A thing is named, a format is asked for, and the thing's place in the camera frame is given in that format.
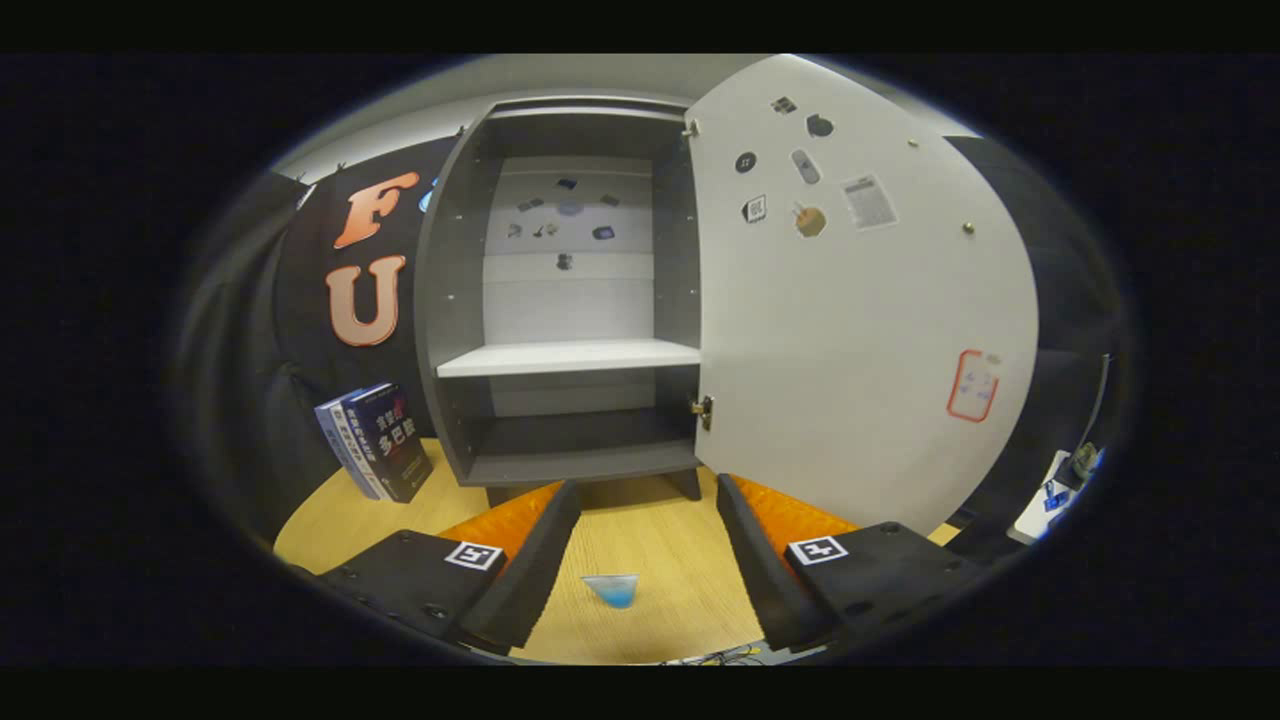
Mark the blue and white tube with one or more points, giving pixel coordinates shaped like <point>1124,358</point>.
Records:
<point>615,592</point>

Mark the white cabinet door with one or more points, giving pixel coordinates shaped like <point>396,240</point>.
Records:
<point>850,330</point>

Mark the light blue book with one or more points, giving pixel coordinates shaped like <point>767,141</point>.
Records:
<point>335,435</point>

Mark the grey open-front cabinet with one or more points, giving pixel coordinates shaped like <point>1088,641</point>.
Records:
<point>450,300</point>

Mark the white and blue book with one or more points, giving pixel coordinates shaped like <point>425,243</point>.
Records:
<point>358,440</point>

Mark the white side table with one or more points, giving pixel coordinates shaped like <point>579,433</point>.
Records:
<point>1035,515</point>

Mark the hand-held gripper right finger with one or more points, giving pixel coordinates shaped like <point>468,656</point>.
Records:
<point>760,570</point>

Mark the white cabinet shelf board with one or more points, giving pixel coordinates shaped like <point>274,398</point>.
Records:
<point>570,357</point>

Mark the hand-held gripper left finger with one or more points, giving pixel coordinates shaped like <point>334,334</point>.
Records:
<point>530,570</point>

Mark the dark navy book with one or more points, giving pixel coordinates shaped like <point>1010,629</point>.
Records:
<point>395,440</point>

